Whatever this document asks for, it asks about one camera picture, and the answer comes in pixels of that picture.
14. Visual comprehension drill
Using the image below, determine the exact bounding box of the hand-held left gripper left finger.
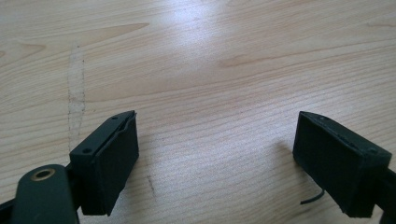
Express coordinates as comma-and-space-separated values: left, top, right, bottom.
68, 109, 140, 217

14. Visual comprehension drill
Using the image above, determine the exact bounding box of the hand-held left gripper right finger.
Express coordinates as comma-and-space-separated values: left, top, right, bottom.
292, 110, 393, 218

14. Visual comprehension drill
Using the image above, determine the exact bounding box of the thin black wire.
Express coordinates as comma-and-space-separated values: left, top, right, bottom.
300, 189, 326, 205

